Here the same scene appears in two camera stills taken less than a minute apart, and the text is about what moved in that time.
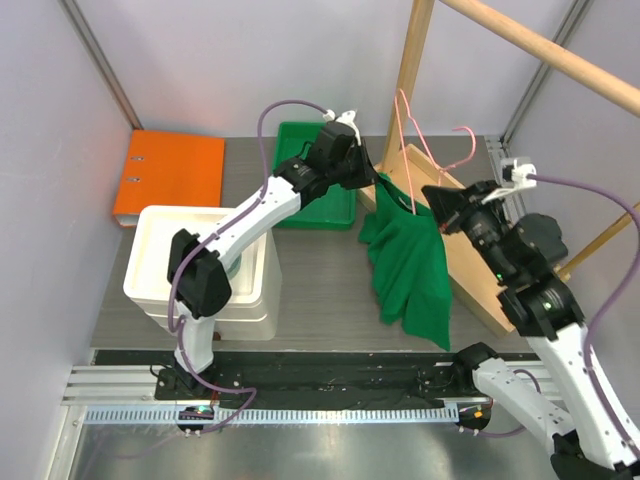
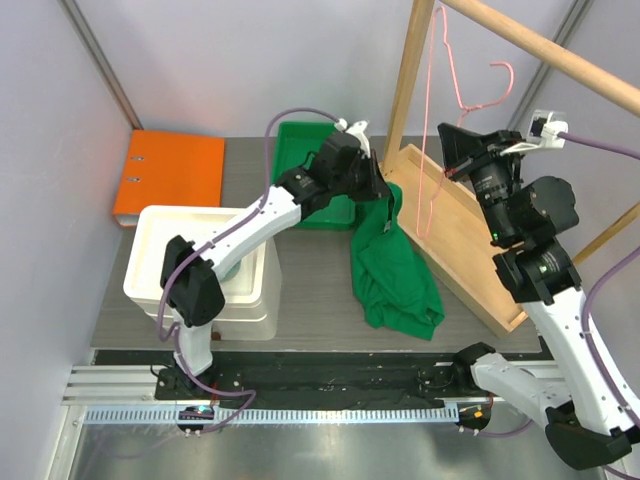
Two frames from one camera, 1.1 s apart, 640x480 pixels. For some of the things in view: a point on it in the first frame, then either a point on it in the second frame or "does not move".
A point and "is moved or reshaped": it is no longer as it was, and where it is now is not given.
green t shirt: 409,263 is moved or reshaped
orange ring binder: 169,170 does not move
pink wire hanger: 407,166 to 464,111
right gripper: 446,202 to 460,145
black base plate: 320,379 does not move
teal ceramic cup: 235,267 does not move
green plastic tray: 337,209 does not move
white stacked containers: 253,308 does not move
